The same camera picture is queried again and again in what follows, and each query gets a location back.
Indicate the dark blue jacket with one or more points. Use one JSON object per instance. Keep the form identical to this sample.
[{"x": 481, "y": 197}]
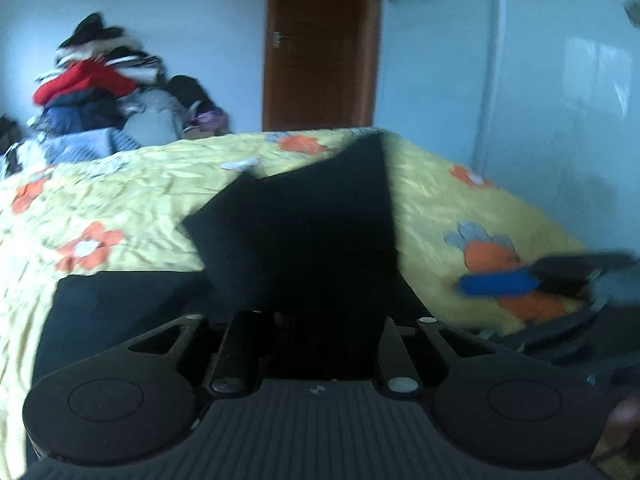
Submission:
[{"x": 82, "y": 112}]

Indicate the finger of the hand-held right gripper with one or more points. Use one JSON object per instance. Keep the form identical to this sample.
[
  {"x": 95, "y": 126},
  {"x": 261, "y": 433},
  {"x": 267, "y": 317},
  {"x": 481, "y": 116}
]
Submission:
[
  {"x": 545, "y": 327},
  {"x": 495, "y": 282}
]

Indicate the black hat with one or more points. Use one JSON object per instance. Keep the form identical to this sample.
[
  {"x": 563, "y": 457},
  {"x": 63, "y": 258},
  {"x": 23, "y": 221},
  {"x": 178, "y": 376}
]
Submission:
[{"x": 92, "y": 30}]

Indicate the brown wooden door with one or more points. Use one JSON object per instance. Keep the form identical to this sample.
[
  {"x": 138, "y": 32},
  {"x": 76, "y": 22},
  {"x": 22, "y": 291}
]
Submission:
[{"x": 320, "y": 45}]

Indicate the white folded clothes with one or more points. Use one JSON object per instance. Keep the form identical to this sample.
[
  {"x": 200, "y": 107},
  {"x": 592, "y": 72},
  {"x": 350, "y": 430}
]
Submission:
[{"x": 135, "y": 62}]

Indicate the black cloth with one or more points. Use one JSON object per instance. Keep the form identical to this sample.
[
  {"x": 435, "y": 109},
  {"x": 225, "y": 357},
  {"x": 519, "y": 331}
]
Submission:
[{"x": 190, "y": 92}]

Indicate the grey cloth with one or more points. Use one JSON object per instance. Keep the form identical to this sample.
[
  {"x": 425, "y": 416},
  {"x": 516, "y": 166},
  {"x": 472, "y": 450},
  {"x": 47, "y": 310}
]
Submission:
[{"x": 155, "y": 120}]

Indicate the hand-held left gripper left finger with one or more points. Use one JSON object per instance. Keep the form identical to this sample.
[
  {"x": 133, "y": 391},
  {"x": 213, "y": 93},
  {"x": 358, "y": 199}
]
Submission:
[{"x": 240, "y": 342}]

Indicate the yellow floral bedspread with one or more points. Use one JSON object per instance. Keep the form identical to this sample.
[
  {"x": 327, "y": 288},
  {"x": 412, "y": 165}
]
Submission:
[{"x": 125, "y": 200}]

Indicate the black pants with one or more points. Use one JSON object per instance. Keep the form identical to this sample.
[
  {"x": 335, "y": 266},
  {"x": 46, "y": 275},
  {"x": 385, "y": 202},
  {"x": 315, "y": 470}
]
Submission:
[{"x": 300, "y": 250}]

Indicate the red jacket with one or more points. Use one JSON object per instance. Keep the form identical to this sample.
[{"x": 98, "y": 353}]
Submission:
[{"x": 82, "y": 82}]

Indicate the white glossy wardrobe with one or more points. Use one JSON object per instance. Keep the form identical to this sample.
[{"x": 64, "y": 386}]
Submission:
[{"x": 525, "y": 85}]

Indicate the blue striped sheet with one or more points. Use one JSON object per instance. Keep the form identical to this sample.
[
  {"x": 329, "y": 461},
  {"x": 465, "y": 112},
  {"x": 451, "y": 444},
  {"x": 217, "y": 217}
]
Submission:
[{"x": 85, "y": 145}]

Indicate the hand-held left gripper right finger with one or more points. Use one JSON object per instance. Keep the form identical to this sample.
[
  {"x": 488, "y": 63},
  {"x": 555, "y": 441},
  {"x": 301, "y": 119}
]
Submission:
[{"x": 392, "y": 347}]

